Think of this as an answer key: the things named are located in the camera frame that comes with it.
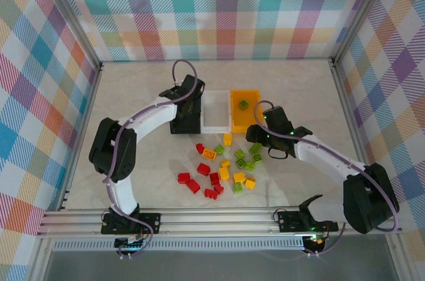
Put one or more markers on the long green lego brick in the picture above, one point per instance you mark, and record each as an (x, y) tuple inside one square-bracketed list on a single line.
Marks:
[(255, 152)]

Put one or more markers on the red lego brick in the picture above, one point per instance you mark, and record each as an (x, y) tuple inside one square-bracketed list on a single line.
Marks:
[(203, 168), (183, 177), (214, 178), (193, 185), (218, 188), (210, 193), (200, 148)]

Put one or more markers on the yellow lego brick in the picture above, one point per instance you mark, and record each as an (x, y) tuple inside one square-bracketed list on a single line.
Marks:
[(225, 163), (227, 139), (238, 177), (224, 173), (250, 183)]

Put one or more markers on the orange-yellow lego brick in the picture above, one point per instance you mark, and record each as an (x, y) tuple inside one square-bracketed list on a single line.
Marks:
[(208, 154)]

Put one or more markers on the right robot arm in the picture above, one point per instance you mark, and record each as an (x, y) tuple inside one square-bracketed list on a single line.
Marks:
[(328, 161)]

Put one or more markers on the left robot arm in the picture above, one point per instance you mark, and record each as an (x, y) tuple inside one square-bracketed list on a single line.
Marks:
[(149, 118)]

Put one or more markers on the black plastic bin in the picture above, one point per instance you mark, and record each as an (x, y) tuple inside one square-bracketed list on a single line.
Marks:
[(186, 129)]

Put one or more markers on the white plastic bin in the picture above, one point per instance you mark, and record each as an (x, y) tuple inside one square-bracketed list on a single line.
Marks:
[(216, 111)]

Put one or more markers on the yellow plastic bin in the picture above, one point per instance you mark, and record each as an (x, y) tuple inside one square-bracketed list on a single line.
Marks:
[(237, 121)]

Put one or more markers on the small circuit board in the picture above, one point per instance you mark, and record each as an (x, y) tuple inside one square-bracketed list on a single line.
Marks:
[(133, 245), (315, 239)]

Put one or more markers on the plaid cloth panel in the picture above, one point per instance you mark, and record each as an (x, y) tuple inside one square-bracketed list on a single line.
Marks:
[(33, 95), (398, 78), (216, 12)]

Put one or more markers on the grey metal sheet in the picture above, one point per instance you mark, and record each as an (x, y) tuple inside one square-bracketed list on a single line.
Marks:
[(216, 267)]

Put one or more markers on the aluminium frame side rail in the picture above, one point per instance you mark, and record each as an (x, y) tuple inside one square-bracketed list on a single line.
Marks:
[(81, 135), (348, 111)]

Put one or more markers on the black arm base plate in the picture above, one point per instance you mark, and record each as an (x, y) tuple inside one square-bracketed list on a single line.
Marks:
[(151, 223), (289, 221)]

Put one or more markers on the wide aluminium mounting rail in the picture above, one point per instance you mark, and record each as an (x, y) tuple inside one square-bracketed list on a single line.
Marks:
[(216, 223)]

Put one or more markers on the aluminium frame post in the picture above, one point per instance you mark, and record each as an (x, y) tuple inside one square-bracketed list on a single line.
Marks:
[(71, 15), (360, 12)]

